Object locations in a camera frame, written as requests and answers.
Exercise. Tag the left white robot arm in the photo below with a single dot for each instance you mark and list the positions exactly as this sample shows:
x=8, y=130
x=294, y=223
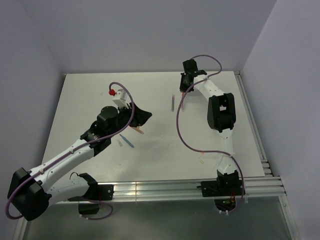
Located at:
x=32, y=191

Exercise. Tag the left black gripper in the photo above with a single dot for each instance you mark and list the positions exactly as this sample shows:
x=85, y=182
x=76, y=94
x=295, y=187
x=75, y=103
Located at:
x=139, y=117

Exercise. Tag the purple pen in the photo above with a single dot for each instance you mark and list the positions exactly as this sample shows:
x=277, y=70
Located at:
x=172, y=103

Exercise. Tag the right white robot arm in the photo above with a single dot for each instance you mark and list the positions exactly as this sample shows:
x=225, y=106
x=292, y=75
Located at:
x=221, y=118

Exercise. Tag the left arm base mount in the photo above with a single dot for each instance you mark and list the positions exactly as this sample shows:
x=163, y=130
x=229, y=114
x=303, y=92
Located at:
x=98, y=197

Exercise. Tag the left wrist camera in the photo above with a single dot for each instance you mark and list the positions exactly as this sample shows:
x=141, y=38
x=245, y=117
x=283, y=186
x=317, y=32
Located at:
x=119, y=97

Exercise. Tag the blue pen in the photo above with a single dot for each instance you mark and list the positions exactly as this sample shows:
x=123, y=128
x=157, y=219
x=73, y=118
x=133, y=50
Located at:
x=127, y=141

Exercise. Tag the pink pen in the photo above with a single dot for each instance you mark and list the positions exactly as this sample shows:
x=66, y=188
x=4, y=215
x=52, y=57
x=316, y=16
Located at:
x=182, y=100

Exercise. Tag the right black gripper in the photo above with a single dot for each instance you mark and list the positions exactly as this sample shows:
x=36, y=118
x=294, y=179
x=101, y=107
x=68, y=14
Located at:
x=182, y=88

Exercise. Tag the orange pen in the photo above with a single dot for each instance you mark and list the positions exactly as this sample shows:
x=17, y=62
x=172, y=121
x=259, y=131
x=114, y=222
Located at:
x=137, y=130

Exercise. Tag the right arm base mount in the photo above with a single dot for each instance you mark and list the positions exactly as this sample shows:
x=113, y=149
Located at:
x=217, y=195

